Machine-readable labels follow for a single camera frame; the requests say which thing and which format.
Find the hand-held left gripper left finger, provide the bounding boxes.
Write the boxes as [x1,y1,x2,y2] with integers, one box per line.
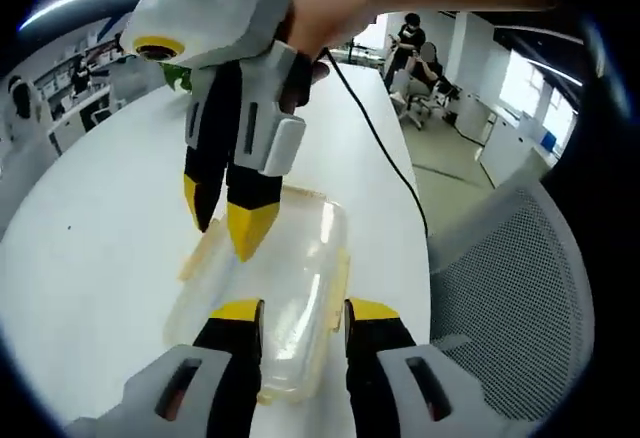
[64,297,265,438]

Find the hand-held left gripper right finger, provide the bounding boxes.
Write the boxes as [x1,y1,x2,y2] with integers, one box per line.
[343,297,502,438]

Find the clear box with yellow buckles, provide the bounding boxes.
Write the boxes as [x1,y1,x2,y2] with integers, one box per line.
[162,185,352,407]

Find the person's right hand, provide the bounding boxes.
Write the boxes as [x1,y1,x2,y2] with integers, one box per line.
[274,0,389,114]

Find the green potted plant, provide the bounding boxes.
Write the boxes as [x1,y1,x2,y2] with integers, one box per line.
[160,60,195,93]

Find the ceiling light strip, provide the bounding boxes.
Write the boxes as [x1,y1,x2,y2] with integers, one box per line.
[18,0,157,30]

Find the grey mesh office chair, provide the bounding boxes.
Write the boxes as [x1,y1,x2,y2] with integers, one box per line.
[427,175,597,427]

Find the white swivel chair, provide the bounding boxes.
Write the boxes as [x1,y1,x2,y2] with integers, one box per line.
[398,77,454,132]

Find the white low cabinet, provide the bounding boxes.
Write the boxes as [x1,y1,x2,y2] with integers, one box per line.
[453,91,557,190]

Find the black cable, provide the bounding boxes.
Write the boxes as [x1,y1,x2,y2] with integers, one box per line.
[319,47,432,240]

